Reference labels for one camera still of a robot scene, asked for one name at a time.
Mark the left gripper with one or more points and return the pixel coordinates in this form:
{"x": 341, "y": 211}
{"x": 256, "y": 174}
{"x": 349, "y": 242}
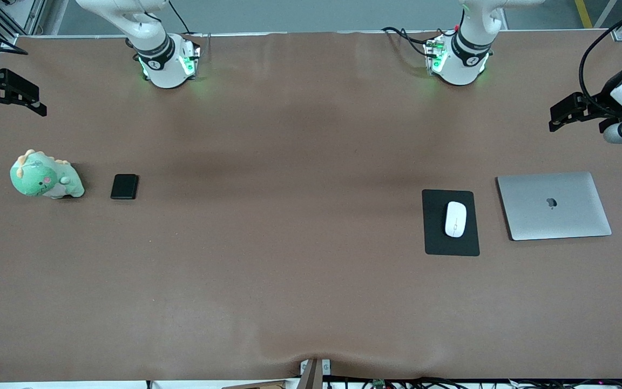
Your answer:
{"x": 601, "y": 105}

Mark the black phone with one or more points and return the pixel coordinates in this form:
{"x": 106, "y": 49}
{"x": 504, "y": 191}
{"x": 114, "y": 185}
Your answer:
{"x": 124, "y": 187}

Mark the white computer mouse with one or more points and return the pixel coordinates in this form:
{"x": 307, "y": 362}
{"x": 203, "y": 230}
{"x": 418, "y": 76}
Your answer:
{"x": 455, "y": 219}

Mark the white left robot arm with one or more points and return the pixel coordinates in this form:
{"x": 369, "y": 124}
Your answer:
{"x": 459, "y": 67}

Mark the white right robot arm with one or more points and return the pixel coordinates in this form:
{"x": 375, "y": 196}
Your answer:
{"x": 162, "y": 70}

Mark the black mouse pad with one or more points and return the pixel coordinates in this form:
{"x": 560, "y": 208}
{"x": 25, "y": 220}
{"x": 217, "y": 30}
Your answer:
{"x": 435, "y": 243}

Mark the green dinosaur plush toy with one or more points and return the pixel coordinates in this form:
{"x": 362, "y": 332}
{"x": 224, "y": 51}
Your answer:
{"x": 38, "y": 178}

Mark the silver closed laptop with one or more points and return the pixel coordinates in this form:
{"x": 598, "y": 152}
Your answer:
{"x": 554, "y": 216}

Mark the brown table cover mat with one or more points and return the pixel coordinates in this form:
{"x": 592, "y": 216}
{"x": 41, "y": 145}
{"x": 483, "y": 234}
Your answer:
{"x": 311, "y": 297}

